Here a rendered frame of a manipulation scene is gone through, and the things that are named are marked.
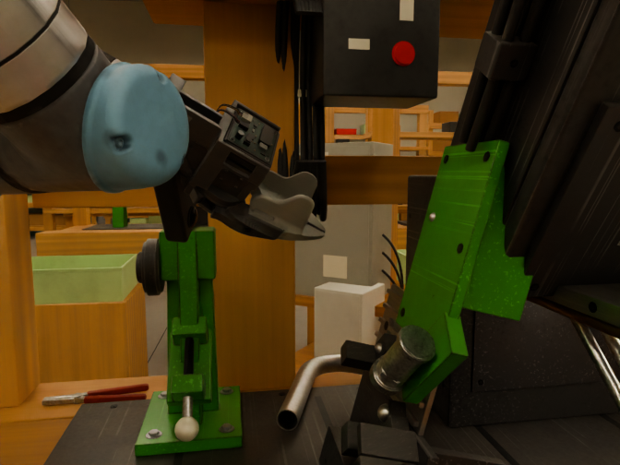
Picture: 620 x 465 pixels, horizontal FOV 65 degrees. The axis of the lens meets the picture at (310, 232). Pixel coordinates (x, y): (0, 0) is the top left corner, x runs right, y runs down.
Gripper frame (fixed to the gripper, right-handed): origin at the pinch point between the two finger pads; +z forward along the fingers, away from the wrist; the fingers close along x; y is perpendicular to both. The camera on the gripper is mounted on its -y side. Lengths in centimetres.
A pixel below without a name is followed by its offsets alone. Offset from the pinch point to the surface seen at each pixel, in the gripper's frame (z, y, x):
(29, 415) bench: -16, -52, -8
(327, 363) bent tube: 22.5, -29.8, 6.7
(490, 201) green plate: 9.7, 15.8, -2.4
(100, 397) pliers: -7.7, -48.0, -3.8
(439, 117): 316, -224, 644
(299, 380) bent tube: 15.8, -26.7, -0.5
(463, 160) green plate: 8.7, 14.7, 4.5
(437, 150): 338, -256, 611
